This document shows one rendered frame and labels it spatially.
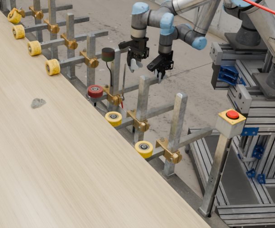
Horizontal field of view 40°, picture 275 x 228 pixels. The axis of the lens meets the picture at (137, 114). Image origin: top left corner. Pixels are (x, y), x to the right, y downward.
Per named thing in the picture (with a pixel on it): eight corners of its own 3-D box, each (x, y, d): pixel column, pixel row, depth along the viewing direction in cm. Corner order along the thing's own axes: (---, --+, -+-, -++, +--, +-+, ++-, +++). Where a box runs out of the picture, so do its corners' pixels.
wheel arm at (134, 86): (154, 81, 225) (155, 75, 223) (158, 84, 223) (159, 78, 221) (90, 101, 204) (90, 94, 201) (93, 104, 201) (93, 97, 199)
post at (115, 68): (113, 122, 217) (117, 45, 189) (116, 125, 215) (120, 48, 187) (108, 124, 215) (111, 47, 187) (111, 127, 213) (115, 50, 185)
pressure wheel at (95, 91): (97, 100, 210) (98, 82, 203) (105, 107, 205) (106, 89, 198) (84, 104, 206) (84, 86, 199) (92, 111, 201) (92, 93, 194)
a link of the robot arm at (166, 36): (179, 26, 204) (166, 29, 200) (176, 45, 211) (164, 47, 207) (170, 21, 209) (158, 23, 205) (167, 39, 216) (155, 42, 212)
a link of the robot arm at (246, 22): (252, 30, 218) (258, 7, 210) (235, 22, 227) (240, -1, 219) (266, 27, 224) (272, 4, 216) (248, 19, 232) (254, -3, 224)
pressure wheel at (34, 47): (37, 37, 221) (42, 49, 219) (35, 45, 228) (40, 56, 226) (27, 39, 218) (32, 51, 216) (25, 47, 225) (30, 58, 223)
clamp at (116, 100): (108, 92, 213) (109, 84, 210) (121, 104, 204) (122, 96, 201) (100, 94, 210) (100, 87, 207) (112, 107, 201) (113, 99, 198)
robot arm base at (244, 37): (254, 35, 238) (258, 20, 232) (263, 46, 225) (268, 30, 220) (231, 35, 236) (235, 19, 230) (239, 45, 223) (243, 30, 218)
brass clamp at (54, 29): (51, 25, 255) (51, 17, 252) (60, 32, 246) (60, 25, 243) (43, 26, 252) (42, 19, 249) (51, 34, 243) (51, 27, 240)
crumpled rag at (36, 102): (37, 97, 189) (37, 93, 188) (48, 101, 187) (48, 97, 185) (25, 105, 183) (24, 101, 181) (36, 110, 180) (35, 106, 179)
